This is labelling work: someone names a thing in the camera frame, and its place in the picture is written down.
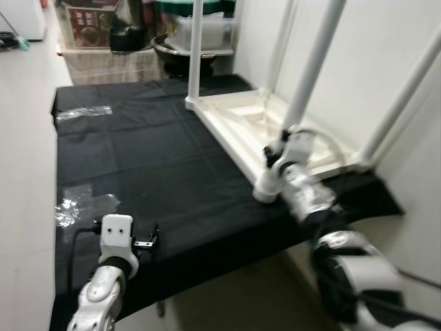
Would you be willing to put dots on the white appliance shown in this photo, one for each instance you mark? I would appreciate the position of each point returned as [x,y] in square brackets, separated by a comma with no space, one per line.
[21,17]

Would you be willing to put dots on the white plastic table leg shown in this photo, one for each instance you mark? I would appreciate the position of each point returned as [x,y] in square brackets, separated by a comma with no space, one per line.
[195,52]
[403,96]
[282,45]
[313,69]

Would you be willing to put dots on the clear tape patch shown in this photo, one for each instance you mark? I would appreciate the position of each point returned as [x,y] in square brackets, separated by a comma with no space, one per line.
[86,203]

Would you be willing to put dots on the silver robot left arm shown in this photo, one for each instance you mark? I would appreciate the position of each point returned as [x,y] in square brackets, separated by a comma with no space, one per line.
[100,296]

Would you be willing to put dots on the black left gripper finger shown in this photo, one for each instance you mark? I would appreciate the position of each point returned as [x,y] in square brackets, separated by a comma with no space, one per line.
[155,233]

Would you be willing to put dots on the cloth covered bench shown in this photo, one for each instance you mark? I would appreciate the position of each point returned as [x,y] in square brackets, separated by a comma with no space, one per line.
[110,65]

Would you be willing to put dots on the storage box with orange lid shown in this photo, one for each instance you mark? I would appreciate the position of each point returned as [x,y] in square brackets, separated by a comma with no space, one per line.
[86,24]

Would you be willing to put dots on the clear plastic storage box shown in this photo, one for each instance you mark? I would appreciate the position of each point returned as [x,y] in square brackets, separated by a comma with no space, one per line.
[217,31]

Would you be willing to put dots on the broom with teal head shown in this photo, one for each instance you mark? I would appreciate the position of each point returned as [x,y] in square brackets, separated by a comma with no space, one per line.
[24,45]

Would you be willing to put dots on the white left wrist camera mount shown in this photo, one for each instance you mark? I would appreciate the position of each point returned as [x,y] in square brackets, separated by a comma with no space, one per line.
[117,234]

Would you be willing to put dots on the black round bowl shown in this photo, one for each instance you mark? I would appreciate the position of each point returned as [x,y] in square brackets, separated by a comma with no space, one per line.
[172,58]

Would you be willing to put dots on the clear plastic bag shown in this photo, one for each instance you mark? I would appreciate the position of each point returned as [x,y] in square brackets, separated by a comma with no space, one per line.
[83,112]

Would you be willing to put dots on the cream plastic children table top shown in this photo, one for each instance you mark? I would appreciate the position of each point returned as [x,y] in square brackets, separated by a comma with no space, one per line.
[234,127]

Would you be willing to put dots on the black table cloth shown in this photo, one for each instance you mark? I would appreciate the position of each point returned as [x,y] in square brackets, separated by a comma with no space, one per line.
[151,158]

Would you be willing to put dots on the black bag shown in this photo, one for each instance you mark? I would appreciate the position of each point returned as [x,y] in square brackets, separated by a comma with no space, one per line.
[127,27]

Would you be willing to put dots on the green round lid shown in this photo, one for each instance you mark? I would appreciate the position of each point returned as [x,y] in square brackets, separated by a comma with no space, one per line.
[179,5]

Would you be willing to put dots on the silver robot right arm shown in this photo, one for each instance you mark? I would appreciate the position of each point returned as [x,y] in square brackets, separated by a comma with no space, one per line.
[324,207]

